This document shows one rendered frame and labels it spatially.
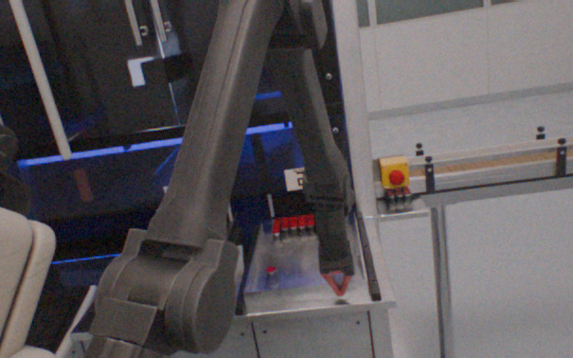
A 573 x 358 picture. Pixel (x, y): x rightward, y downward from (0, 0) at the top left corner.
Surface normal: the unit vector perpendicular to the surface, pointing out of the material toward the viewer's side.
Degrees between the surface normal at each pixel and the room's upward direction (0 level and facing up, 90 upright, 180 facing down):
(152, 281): 29
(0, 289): 90
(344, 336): 90
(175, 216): 47
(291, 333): 90
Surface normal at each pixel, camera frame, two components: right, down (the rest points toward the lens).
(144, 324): -0.26, -0.51
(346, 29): -0.05, 0.35
